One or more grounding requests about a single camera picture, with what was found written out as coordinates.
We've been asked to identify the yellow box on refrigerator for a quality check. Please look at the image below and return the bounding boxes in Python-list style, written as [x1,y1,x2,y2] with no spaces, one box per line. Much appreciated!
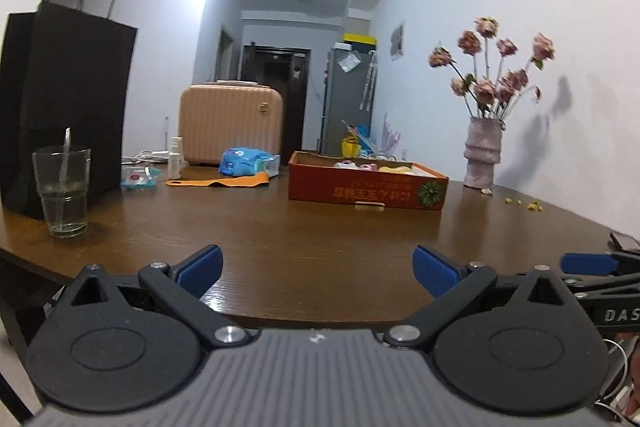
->
[343,32,378,46]

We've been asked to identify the textured pink vase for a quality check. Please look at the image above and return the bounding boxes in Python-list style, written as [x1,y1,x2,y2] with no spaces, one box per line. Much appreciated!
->
[463,117,503,190]

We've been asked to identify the grey refrigerator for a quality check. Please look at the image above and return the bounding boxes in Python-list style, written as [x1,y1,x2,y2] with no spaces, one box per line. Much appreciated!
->
[319,49,374,156]

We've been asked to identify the white spray bottle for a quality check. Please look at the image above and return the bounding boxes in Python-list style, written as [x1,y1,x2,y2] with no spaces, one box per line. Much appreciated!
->
[167,136,182,180]

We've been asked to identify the black paper shopping bag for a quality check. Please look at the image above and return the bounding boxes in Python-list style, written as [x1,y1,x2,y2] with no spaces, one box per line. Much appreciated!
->
[1,0,138,219]

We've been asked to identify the pink scrunchie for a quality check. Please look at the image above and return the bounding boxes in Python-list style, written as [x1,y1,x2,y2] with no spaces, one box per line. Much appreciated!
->
[334,159,378,172]

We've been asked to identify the red cardboard box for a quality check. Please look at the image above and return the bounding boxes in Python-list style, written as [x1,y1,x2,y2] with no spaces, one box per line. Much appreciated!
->
[288,152,449,210]

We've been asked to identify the orange cloth strip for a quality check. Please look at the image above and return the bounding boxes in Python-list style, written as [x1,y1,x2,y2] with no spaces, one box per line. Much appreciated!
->
[166,171,270,188]

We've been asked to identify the pink ribbed suitcase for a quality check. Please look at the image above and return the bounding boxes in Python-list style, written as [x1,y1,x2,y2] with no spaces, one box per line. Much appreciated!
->
[178,81,284,165]

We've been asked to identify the blue tissue pack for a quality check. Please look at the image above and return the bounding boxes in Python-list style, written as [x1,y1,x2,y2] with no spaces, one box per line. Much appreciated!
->
[219,147,280,178]

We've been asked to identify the clear drinking glass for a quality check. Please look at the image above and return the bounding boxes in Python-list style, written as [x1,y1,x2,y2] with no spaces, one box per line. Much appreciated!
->
[32,146,91,239]

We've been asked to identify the yellow plush toy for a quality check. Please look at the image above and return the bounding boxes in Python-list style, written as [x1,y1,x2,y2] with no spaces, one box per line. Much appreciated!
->
[378,166,413,174]

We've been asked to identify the dried pink rose bouquet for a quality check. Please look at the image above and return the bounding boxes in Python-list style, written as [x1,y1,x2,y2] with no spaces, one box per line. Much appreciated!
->
[428,16,556,124]

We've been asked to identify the dark entrance door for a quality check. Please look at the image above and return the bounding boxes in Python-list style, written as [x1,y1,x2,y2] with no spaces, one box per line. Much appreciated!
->
[240,43,313,153]

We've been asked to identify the small wet wipes pack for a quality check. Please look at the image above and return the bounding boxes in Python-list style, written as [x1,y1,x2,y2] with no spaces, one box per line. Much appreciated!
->
[120,165,162,190]

